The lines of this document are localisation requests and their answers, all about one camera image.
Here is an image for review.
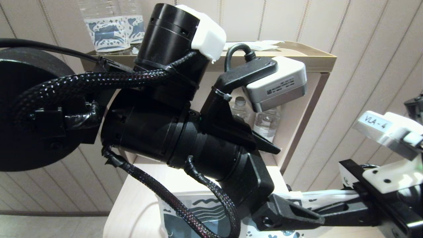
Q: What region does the large horse-label water bottle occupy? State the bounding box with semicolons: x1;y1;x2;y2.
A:
120;0;146;46
78;0;132;55

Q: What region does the white pouch blue horse print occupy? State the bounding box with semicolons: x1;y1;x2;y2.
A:
155;189;361;238

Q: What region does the white packet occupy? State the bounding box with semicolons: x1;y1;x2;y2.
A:
224;40;285;52

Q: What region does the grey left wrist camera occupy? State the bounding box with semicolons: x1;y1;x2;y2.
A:
243;56;308;113

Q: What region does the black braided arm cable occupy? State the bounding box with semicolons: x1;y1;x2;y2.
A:
102;145;242;238
13;50;199;114

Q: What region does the beige wooden shelf unit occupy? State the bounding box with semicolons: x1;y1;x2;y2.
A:
83;40;337;238

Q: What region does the small capped water bottle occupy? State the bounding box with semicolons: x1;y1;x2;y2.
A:
231;97;252;128
252;107;281;143

